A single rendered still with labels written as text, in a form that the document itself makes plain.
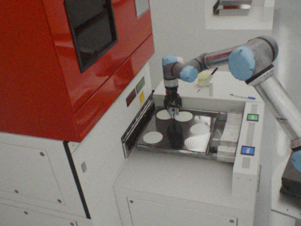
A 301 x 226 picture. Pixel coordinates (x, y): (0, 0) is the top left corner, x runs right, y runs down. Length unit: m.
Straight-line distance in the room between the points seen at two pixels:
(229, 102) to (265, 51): 0.63
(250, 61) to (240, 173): 0.45
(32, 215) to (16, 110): 0.60
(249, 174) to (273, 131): 1.92
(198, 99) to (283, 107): 0.71
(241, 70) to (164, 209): 0.71
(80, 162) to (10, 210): 0.59
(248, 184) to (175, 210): 0.35
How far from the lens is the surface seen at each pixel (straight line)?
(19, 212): 1.69
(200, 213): 1.47
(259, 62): 1.20
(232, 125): 1.74
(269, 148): 3.04
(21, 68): 1.10
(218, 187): 1.48
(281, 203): 1.45
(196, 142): 1.59
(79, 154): 1.24
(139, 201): 1.54
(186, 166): 1.58
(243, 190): 1.41
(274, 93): 1.22
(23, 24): 1.02
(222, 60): 1.48
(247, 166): 1.38
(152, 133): 1.67
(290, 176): 1.45
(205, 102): 1.83
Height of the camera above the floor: 1.87
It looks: 31 degrees down
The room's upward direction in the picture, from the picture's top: 7 degrees counter-clockwise
